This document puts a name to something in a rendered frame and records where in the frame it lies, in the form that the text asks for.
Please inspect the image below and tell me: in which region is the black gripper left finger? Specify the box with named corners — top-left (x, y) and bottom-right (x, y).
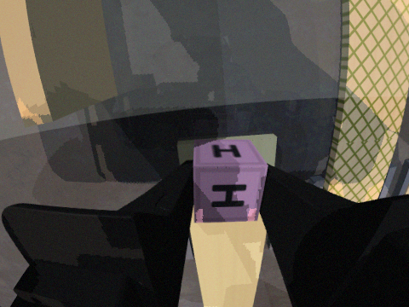
top-left (1, 160), bottom-right (194, 307)

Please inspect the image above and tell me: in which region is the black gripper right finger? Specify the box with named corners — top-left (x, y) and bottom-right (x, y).
top-left (259, 164), bottom-right (409, 307)

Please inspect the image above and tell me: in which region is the purple cube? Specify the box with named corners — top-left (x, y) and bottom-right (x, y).
top-left (193, 139), bottom-right (268, 223)

